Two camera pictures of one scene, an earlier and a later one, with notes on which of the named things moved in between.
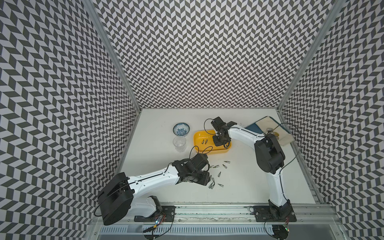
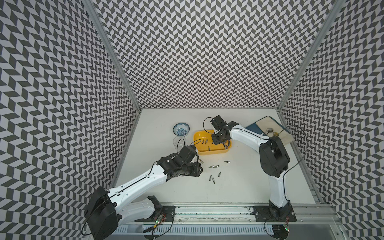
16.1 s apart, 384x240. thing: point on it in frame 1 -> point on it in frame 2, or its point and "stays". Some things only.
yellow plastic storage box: x=203 y=139 stays
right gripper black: x=217 y=143 stays
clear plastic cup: x=179 y=142 stays
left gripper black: x=204 y=180 -> x=196 y=172
